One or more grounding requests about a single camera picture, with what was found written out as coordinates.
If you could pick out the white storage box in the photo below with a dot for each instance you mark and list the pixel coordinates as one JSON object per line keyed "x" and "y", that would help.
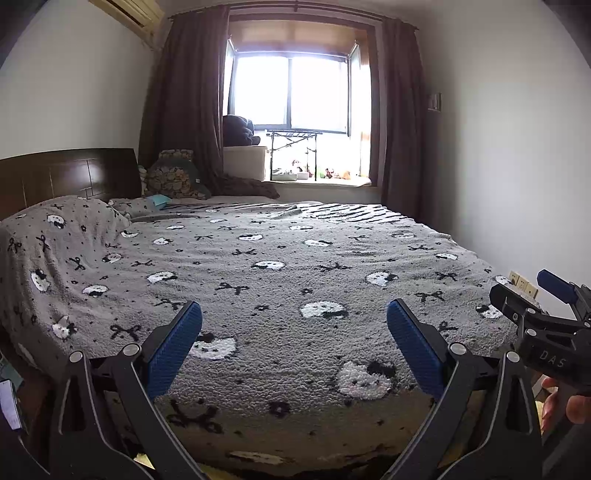
{"x": 244, "y": 164}

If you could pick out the dark brown cloth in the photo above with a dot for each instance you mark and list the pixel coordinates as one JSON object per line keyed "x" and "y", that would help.
{"x": 244, "y": 187}

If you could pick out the patterned brown pillow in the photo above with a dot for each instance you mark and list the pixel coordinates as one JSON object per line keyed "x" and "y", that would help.
{"x": 178, "y": 177}

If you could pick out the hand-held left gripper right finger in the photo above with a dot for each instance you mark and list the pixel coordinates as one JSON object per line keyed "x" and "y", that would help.
{"x": 413, "y": 346}

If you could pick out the striped bed sheet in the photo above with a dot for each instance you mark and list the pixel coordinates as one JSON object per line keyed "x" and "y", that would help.
{"x": 351, "y": 213}

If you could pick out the black drying rack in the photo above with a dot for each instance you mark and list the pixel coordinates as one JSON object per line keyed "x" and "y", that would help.
{"x": 295, "y": 134}

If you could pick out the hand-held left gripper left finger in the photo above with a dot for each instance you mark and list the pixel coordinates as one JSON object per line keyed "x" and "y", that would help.
{"x": 175, "y": 346}

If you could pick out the smartphone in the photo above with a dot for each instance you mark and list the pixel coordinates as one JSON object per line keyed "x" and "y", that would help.
{"x": 11, "y": 406}

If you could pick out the wall socket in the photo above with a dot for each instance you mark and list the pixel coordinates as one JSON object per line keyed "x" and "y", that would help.
{"x": 527, "y": 287}
{"x": 513, "y": 279}

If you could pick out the grey printed blanket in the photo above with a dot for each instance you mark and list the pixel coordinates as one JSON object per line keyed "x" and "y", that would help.
{"x": 277, "y": 286}

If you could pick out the wall air conditioner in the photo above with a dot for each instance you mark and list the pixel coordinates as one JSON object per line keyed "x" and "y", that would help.
{"x": 131, "y": 16}

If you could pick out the monkey plush toy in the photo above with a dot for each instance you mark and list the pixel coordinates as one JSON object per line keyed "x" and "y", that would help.
{"x": 296, "y": 166}

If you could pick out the person's right hand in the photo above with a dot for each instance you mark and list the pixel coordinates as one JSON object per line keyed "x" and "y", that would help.
{"x": 577, "y": 408}

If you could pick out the dark wooden headboard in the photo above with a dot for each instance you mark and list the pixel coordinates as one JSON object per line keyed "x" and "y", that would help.
{"x": 69, "y": 177}

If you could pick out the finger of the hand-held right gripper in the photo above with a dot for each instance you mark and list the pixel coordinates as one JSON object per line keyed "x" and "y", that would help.
{"x": 556, "y": 284}
{"x": 505, "y": 297}

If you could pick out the grey patterned pillow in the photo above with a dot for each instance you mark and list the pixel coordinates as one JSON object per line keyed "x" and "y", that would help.
{"x": 131, "y": 207}

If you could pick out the dark brown curtain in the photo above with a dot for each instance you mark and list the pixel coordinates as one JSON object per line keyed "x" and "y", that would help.
{"x": 404, "y": 120}
{"x": 184, "y": 101}

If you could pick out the window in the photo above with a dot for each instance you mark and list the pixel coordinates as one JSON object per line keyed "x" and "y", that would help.
{"x": 295, "y": 87}

